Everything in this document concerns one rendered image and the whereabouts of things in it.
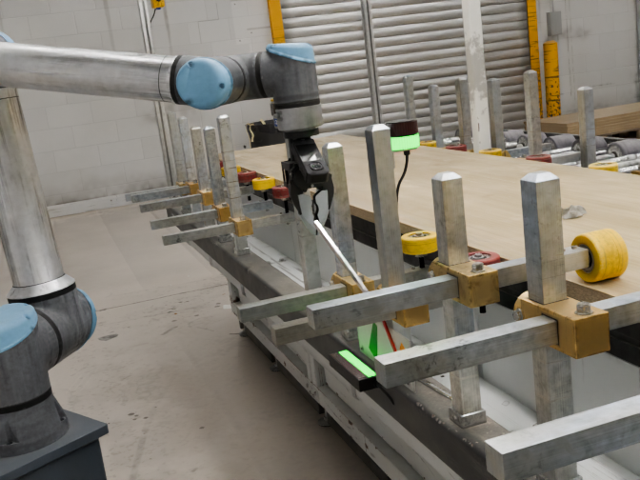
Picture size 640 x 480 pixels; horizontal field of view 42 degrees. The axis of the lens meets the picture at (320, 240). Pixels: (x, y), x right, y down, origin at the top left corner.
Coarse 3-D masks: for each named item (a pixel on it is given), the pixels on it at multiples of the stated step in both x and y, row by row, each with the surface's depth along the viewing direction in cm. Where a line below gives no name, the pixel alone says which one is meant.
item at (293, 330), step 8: (432, 304) 152; (440, 304) 153; (392, 312) 150; (296, 320) 146; (304, 320) 146; (360, 320) 148; (368, 320) 149; (376, 320) 149; (384, 320) 150; (272, 328) 144; (280, 328) 143; (288, 328) 144; (296, 328) 144; (304, 328) 145; (328, 328) 146; (336, 328) 147; (344, 328) 147; (352, 328) 148; (272, 336) 145; (280, 336) 143; (288, 336) 144; (296, 336) 144; (304, 336) 145; (312, 336) 146; (280, 344) 144
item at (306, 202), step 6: (300, 198) 164; (306, 198) 164; (300, 204) 164; (306, 204) 165; (306, 210) 165; (300, 216) 165; (306, 216) 165; (312, 216) 165; (306, 222) 165; (312, 222) 166; (312, 228) 166
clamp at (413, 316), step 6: (378, 288) 156; (420, 306) 148; (426, 306) 148; (396, 312) 150; (402, 312) 147; (408, 312) 147; (414, 312) 147; (420, 312) 148; (426, 312) 148; (396, 318) 150; (402, 318) 148; (408, 318) 147; (414, 318) 148; (420, 318) 148; (426, 318) 148; (402, 324) 148; (408, 324) 147; (414, 324) 148; (420, 324) 148
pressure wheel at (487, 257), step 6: (474, 252) 158; (480, 252) 158; (486, 252) 157; (492, 252) 157; (474, 258) 155; (480, 258) 155; (486, 258) 153; (492, 258) 153; (498, 258) 154; (486, 264) 152; (480, 312) 158
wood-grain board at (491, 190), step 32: (256, 160) 357; (352, 160) 318; (416, 160) 296; (448, 160) 287; (480, 160) 277; (512, 160) 269; (352, 192) 246; (416, 192) 233; (480, 192) 221; (512, 192) 215; (576, 192) 205; (608, 192) 201; (416, 224) 193; (480, 224) 185; (512, 224) 181; (576, 224) 174; (608, 224) 170; (512, 256) 155; (576, 288) 135; (608, 288) 130
